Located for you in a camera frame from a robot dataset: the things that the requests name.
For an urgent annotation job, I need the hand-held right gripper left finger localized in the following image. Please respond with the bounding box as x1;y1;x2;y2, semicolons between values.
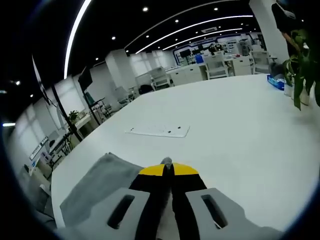
74;163;169;240

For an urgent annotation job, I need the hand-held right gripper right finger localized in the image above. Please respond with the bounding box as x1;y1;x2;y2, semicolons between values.
169;161;282;240

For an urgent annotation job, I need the grey towel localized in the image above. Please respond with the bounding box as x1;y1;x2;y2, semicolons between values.
59;152;174;240

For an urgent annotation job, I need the flat white panel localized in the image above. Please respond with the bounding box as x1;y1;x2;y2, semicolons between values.
124;124;191;139

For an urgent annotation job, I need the small green plant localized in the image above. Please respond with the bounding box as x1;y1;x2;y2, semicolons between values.
68;110;79;124

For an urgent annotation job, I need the black monitor stand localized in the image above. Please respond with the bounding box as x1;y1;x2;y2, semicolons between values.
51;84;84;144

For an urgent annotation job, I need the white office chair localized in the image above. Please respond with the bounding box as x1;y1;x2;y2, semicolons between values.
149;66;174;91
205;53;230;80

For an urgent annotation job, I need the small black monitor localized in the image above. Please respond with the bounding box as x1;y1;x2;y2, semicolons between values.
77;65;94;89

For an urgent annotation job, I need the blue tissue pack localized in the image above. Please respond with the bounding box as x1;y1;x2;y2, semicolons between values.
266;74;286;91

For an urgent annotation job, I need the large black monitor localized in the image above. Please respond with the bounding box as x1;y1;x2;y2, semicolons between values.
31;54;51;105

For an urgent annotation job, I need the green potted plant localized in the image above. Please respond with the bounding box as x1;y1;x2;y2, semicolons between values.
282;28;320;111

